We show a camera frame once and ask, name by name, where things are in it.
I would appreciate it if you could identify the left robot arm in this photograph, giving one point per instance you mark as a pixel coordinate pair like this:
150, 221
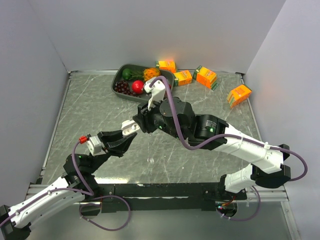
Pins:
77, 184

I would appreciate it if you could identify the orange sponge box near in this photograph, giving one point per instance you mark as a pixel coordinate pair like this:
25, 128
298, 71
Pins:
205, 76

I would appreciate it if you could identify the dark grey fruit tray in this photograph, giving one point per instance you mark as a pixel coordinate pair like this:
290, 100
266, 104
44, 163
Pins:
137, 75

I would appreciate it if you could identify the orange striped sponge box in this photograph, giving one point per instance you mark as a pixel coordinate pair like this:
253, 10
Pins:
238, 95

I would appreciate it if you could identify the orange pineapple toy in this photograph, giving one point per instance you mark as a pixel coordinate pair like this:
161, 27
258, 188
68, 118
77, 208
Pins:
150, 73

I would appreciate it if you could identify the green pepper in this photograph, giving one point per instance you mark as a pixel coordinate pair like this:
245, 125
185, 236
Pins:
127, 74

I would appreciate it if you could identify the red pomegranate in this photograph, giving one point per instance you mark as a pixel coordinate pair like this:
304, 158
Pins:
138, 87

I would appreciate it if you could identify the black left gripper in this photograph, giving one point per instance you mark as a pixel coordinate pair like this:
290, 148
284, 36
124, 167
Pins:
118, 147

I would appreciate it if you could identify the dark purple grapes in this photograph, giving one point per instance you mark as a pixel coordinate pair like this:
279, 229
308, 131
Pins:
124, 88

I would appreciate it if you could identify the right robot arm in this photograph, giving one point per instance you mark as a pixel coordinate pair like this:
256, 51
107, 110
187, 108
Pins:
265, 167

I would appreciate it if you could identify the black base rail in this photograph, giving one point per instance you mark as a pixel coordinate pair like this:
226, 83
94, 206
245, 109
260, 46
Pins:
162, 196

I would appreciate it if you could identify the white oval charging case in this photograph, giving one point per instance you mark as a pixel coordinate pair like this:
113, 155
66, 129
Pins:
129, 127

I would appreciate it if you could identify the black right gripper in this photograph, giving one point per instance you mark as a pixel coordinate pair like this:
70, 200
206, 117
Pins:
144, 116

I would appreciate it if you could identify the orange box middle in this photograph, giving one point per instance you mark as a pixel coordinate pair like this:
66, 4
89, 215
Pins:
182, 78

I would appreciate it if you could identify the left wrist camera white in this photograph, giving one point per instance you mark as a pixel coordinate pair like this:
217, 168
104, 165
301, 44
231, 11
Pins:
93, 144

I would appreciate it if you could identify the orange box back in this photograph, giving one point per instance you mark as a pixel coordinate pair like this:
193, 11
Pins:
169, 66

